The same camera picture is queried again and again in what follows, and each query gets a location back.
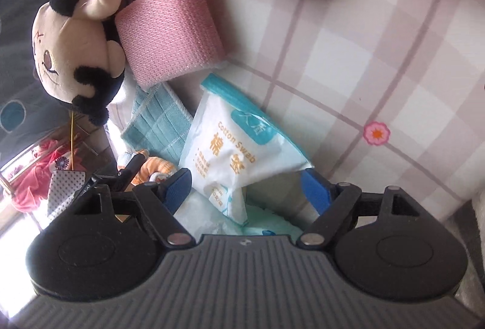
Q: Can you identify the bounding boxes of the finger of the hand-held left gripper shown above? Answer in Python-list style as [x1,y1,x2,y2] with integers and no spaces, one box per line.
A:
[88,150,150,193]

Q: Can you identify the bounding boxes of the teal checked towel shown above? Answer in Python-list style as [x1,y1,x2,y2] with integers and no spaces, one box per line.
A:
[120,81,194,166]

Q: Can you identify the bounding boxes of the white dotted cloth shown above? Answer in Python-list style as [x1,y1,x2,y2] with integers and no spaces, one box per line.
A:
[47,169,87,221]

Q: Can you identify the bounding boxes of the orange striped cloth toy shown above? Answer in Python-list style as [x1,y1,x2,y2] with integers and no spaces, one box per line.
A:
[115,149,177,189]

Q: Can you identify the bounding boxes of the white plastic bag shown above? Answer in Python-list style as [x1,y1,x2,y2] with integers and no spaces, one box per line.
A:
[172,187,323,237]

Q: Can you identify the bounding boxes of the pink scrub sponge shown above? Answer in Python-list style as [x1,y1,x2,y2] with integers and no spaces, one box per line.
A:
[114,0,226,88]

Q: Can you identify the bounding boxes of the pink clothes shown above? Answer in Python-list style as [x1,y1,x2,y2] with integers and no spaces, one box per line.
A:
[11,139,76,212]

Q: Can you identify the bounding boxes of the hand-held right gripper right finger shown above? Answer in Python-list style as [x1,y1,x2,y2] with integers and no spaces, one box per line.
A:
[296,168,422,250]

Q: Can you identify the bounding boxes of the yellow stick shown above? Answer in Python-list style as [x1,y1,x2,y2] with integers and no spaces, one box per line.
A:
[67,110,75,171]

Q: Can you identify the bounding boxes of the black-haired plush doll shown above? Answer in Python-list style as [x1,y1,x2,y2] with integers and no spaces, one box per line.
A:
[31,0,152,127]

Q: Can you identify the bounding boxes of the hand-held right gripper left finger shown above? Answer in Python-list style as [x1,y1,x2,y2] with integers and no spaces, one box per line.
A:
[72,168,194,250]

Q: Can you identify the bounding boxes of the white cotton swab packet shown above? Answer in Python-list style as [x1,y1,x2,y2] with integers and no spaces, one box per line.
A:
[178,73,314,227]

